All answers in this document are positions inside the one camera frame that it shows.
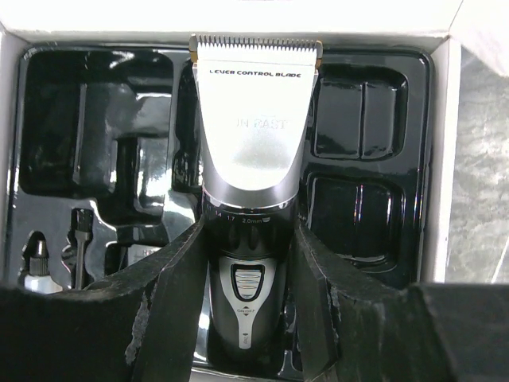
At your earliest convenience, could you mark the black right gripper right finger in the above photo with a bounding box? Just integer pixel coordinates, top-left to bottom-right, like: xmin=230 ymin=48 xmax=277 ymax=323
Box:
xmin=293 ymin=225 xmax=508 ymax=381

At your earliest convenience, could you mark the small cleaning brush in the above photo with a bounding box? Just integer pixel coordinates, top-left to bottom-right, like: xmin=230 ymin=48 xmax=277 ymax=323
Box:
xmin=73 ymin=209 xmax=94 ymax=290

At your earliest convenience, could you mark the white clipper kit box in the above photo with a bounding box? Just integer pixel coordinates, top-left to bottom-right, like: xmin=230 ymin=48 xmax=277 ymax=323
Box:
xmin=0 ymin=0 xmax=509 ymax=382

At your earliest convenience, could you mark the small oil bottle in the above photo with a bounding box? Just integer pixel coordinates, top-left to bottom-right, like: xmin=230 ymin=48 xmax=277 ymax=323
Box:
xmin=23 ymin=232 xmax=63 ymax=294

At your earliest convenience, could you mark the black silver hair clipper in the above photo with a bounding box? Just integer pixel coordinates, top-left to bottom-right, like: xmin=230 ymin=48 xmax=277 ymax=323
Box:
xmin=188 ymin=35 xmax=323 ymax=363

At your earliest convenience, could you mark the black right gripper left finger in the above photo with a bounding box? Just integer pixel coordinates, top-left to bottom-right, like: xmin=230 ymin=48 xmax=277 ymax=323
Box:
xmin=1 ymin=223 xmax=207 ymax=381

